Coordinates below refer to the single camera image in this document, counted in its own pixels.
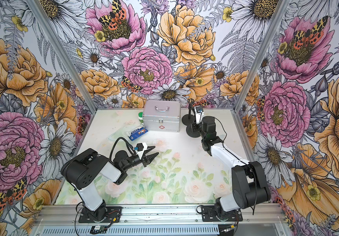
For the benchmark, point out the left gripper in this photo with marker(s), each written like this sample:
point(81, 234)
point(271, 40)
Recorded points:
point(149, 159)

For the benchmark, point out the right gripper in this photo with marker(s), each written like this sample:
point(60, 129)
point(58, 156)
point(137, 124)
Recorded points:
point(194, 128)

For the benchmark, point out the black stand pole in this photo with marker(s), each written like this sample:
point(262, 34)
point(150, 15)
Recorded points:
point(194, 113)

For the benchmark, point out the black round stand base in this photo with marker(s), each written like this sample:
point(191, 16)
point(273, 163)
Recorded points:
point(187, 120)

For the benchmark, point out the black microphone clip pole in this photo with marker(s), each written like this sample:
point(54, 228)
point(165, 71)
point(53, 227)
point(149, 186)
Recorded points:
point(190, 106)

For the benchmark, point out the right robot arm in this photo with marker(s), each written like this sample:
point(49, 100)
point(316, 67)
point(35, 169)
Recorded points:
point(248, 181)

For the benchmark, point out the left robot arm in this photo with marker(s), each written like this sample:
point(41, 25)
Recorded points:
point(82, 170)

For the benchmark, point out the blue snack packet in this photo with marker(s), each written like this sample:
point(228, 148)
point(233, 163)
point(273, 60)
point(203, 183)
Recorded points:
point(136, 133)

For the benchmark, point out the clear plastic bag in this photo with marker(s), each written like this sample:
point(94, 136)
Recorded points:
point(121, 132)

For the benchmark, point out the silver aluminium first aid case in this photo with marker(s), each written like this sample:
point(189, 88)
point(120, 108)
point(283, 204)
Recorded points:
point(159, 115)

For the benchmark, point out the green capped white bottle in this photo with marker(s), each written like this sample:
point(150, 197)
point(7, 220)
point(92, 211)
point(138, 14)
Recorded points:
point(140, 115)

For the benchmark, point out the small circuit board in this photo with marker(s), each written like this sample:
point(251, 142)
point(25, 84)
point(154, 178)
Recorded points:
point(100, 229)

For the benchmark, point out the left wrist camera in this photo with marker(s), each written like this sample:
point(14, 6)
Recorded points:
point(140, 149)

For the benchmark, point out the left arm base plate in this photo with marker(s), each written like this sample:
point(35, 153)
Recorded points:
point(104, 214)

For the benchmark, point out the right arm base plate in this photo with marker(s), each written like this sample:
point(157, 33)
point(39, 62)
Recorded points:
point(210, 213)

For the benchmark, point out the aluminium front rail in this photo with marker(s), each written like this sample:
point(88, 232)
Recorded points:
point(64, 215)

